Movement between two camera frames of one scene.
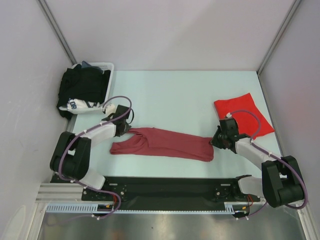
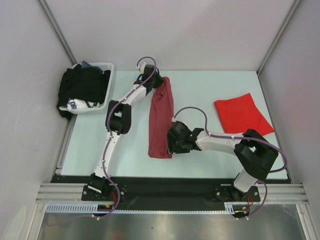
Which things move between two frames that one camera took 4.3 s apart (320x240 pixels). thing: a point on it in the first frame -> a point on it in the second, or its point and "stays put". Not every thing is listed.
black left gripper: x=127 y=128 -> x=159 y=80
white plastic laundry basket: x=104 y=67 stays put
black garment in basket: x=88 y=83 stays put
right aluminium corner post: x=279 y=34 stays put
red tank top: x=250 y=119 stays put
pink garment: x=165 y=143 -> x=161 y=117
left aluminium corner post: x=57 y=30 stays put
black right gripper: x=214 y=141 -> x=171 y=139
